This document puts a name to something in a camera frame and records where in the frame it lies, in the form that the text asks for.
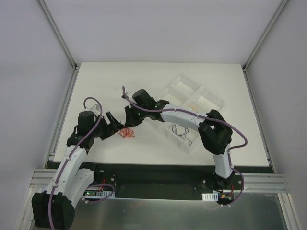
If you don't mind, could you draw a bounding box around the orange wire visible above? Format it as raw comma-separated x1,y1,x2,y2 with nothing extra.
117,127,136,139

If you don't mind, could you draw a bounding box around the purple wire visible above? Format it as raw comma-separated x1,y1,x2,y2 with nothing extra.
172,123,189,136

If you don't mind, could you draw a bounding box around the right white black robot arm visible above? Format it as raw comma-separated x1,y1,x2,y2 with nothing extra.
122,87,234,189

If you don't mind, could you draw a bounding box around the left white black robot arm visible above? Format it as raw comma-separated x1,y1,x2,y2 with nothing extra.
31,111,124,230

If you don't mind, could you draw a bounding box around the clear plastic compartment tray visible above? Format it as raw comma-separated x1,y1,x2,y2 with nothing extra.
154,75,227,154

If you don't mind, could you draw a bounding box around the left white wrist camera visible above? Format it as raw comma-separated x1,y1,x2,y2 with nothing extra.
86,103,101,116

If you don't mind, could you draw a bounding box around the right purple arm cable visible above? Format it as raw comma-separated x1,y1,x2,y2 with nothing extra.
121,85,248,208

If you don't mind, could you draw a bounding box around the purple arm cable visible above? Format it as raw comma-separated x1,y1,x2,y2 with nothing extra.
47,97,115,230
121,85,248,208

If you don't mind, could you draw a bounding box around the left white cable duct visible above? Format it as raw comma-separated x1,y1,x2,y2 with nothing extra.
95,190,115,199

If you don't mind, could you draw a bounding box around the white cable duct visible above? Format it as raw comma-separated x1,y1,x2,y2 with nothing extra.
201,192,219,202
95,190,115,199

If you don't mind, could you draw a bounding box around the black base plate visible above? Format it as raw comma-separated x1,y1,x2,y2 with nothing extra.
47,161,243,200

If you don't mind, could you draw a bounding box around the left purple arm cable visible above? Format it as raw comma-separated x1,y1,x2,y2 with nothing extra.
47,97,115,230

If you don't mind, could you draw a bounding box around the right white cable duct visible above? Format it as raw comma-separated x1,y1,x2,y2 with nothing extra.
201,192,219,202

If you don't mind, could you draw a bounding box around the right aluminium frame post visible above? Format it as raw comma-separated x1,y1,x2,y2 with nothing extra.
242,0,290,72

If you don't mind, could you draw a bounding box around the aluminium frame post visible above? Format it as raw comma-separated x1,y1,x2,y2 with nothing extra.
242,0,290,72
36,0,78,70

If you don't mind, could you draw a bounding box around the left aluminium frame post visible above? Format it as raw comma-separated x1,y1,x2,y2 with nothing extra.
36,0,78,70

